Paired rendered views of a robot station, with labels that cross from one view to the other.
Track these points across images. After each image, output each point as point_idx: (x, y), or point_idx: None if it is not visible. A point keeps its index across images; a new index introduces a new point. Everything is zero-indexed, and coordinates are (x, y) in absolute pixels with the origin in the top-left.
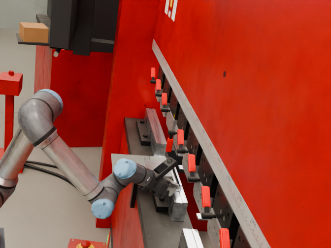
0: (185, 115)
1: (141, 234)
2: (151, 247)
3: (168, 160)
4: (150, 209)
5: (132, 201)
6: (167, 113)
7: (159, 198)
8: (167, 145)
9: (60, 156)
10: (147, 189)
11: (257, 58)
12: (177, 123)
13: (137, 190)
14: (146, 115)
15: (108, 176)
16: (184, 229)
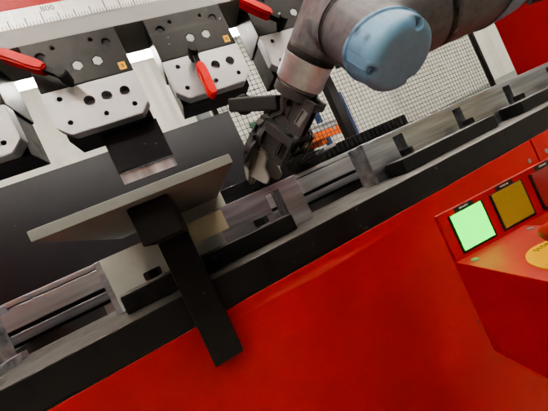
0: (199, 6)
1: (372, 231)
2: (413, 174)
3: (243, 94)
4: (292, 233)
5: (231, 323)
6: (54, 107)
7: (307, 151)
8: (209, 77)
9: None
10: (307, 124)
11: None
12: (161, 57)
13: (214, 279)
14: None
15: (359, 2)
16: (360, 145)
